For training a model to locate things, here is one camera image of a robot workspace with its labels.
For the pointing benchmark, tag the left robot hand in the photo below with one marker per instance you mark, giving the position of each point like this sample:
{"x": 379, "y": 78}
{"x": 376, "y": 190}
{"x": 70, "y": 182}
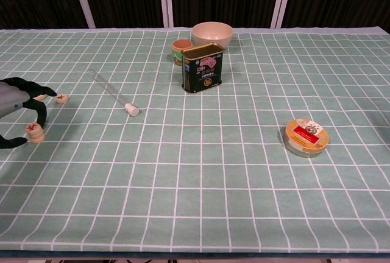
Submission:
{"x": 10, "y": 98}

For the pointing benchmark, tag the round wooden chess piece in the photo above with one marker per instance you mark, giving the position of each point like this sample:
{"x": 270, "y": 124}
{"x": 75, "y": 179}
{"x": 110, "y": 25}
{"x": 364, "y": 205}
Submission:
{"x": 31, "y": 128}
{"x": 61, "y": 98}
{"x": 39, "y": 140}
{"x": 39, "y": 135}
{"x": 41, "y": 96}

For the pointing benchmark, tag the glass test tube white cap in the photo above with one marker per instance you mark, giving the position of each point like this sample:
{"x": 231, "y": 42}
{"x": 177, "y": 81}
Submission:
{"x": 132, "y": 110}

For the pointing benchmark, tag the small orange green cup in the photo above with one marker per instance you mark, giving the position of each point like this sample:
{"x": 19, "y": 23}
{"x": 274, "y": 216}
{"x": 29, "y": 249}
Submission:
{"x": 178, "y": 48}

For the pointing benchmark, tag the dark luncheon meat tin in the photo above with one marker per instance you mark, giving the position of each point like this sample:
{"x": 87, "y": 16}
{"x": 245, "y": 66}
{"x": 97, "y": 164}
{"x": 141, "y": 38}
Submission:
{"x": 202, "y": 71}

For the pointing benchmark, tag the green checkered tablecloth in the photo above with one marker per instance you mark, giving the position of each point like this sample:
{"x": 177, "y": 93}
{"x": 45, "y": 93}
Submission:
{"x": 195, "y": 184}

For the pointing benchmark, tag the beige bowl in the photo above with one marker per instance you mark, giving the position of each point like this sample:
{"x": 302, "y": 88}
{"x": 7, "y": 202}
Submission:
{"x": 213, "y": 33}

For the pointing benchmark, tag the round tin red label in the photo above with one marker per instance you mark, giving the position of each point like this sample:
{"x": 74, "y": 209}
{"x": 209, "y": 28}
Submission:
{"x": 306, "y": 136}

